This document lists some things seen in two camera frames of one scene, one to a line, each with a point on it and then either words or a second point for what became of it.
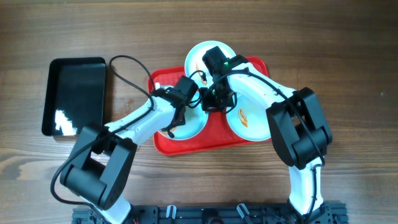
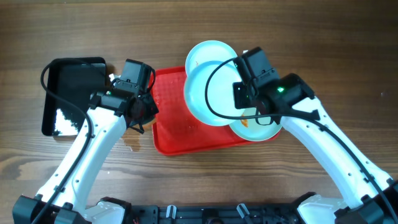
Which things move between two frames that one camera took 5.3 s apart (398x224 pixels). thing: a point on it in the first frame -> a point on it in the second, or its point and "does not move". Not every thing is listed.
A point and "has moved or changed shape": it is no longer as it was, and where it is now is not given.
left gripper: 173,125 -> 147,109
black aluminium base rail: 266,213 does not move
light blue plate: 195,119 has moved or changed shape
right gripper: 216,104 -> 241,97
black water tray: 74,96 does not move
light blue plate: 195,67 does not move
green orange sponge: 165,132 has moved or changed shape
